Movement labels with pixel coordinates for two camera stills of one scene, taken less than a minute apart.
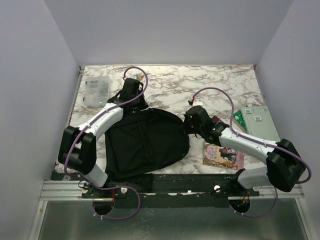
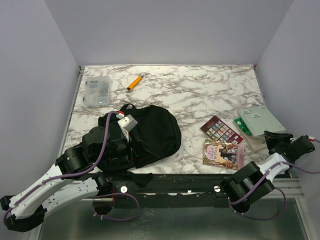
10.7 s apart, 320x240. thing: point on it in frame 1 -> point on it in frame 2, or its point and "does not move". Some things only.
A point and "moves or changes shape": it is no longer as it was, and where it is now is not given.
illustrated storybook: x=215 y=155 does not move
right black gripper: x=186 y=128 -> x=271 y=138
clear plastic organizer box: x=97 y=91 does not move
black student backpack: x=143 y=141 moves or changes shape
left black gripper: x=143 y=103 -> x=129 y=151
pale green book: x=259 y=123 moves or changes shape
